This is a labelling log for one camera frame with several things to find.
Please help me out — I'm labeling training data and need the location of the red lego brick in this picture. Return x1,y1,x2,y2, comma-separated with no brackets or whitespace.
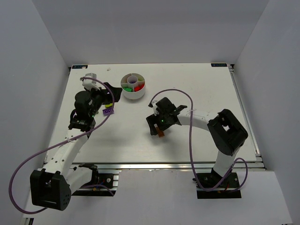
134,85,144,92

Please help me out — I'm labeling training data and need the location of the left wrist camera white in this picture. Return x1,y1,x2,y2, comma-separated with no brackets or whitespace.
80,73,100,91

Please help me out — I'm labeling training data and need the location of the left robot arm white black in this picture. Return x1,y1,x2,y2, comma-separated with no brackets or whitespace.
30,82,122,211

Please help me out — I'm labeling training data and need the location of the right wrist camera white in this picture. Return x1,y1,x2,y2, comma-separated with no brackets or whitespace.
148,100,159,116

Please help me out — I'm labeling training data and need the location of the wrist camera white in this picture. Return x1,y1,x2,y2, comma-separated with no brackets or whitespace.
148,100,159,116
80,73,100,91

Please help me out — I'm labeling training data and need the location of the aluminium table frame rail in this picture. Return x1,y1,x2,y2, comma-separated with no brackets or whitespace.
228,64,267,171

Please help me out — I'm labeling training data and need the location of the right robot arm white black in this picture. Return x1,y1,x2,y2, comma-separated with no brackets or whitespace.
146,97,248,187

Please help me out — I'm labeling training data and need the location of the white round divided container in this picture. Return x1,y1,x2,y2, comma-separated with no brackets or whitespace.
120,73,146,100

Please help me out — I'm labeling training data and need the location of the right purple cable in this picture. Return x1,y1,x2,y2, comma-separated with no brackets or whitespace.
150,89,249,192

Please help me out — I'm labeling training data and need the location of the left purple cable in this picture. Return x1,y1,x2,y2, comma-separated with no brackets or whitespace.
8,76,115,214

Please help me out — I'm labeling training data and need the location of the purple lego brick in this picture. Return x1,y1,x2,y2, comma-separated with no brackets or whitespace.
102,107,114,116

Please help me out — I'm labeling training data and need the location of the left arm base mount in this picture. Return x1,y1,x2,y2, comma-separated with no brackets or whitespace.
66,163,119,197

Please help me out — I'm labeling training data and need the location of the purple cable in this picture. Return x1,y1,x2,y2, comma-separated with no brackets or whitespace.
150,89,249,192
8,76,115,214

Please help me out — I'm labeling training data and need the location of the orange lego plate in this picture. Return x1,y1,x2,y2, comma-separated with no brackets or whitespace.
155,126,165,138

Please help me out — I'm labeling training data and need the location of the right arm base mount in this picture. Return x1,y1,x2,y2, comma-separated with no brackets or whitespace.
192,172,242,200

